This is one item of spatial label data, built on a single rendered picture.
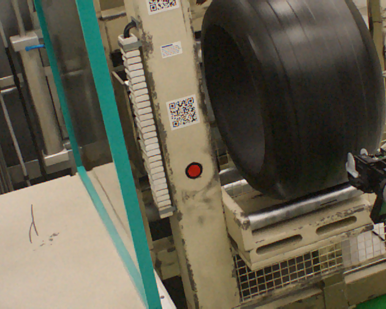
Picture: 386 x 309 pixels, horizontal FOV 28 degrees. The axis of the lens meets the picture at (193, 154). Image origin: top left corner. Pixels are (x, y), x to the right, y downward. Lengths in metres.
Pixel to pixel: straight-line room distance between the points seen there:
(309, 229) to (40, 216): 0.84
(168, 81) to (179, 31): 0.12
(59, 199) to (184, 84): 0.53
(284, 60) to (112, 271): 0.75
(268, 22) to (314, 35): 0.11
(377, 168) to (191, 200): 0.49
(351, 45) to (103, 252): 0.84
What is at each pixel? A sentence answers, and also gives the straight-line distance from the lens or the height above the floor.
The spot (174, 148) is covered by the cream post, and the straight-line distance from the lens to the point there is 1.89.
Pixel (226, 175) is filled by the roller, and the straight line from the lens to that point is 2.21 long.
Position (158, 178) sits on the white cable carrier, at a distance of 1.92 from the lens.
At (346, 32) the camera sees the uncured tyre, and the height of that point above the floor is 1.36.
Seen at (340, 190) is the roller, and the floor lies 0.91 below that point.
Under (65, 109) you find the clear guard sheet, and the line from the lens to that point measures 1.50.
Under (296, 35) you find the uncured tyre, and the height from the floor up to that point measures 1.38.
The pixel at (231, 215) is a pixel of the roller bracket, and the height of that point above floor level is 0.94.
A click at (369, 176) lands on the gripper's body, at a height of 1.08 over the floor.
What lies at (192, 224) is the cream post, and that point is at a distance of 1.99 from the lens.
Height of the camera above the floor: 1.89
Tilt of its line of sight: 24 degrees down
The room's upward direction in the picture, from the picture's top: 11 degrees counter-clockwise
